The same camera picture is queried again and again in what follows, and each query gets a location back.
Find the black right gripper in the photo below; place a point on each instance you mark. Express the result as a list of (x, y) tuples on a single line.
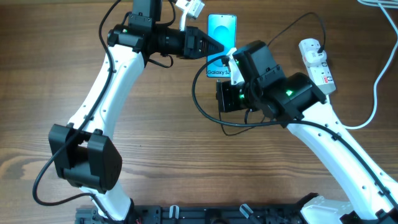
[(224, 95)]

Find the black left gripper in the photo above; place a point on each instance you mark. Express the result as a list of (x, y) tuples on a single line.
[(191, 37)]

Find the blue Samsung Galaxy smartphone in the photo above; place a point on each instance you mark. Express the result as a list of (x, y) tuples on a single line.
[(222, 28)]

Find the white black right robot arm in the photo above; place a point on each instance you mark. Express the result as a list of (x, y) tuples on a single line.
[(295, 102)]

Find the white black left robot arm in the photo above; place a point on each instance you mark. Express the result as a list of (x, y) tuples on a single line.
[(82, 151)]

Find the white charger plug adapter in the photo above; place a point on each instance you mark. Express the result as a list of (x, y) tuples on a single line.
[(313, 58)]

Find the white power strip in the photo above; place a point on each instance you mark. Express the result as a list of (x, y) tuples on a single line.
[(320, 75)]

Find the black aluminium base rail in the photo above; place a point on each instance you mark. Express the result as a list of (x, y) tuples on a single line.
[(243, 214)]

